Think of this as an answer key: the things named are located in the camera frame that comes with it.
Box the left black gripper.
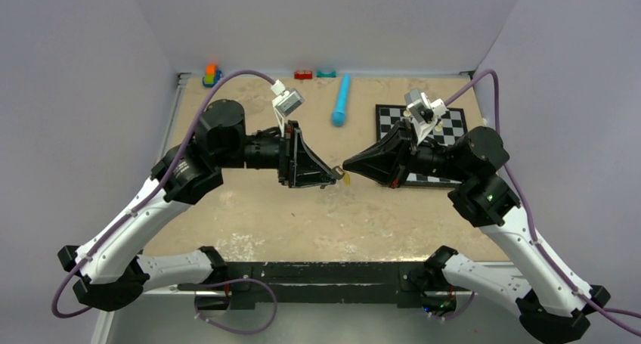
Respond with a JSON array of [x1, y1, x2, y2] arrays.
[[215, 119, 336, 187]]

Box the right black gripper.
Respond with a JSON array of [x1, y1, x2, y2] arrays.
[[343, 118, 470, 189]]

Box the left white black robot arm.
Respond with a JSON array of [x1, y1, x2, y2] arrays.
[[58, 98, 336, 311]]

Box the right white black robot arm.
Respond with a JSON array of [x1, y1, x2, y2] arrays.
[[342, 122, 610, 343]]

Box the blue cylinder tube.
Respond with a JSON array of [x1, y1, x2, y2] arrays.
[[331, 74, 351, 127]]

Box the black white chessboard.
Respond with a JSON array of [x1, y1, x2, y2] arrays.
[[375, 104, 468, 187]]

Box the red toy block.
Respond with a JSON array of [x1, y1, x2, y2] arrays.
[[293, 70, 314, 80]]

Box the teal toy piece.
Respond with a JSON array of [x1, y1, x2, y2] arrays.
[[316, 70, 337, 79]]

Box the colourful toy car blocks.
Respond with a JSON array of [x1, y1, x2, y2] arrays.
[[202, 64, 222, 88]]

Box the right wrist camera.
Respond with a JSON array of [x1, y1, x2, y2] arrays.
[[404, 89, 447, 143]]

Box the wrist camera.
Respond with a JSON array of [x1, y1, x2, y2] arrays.
[[404, 89, 447, 143], [271, 79, 305, 135]]

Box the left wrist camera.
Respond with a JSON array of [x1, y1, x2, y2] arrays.
[[271, 79, 305, 135]]

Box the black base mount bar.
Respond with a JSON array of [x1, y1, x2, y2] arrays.
[[178, 262, 460, 315]]

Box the aluminium frame rail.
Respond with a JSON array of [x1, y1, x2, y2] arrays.
[[90, 73, 194, 344]]

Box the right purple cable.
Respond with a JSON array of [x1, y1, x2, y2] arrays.
[[426, 69, 641, 338]]

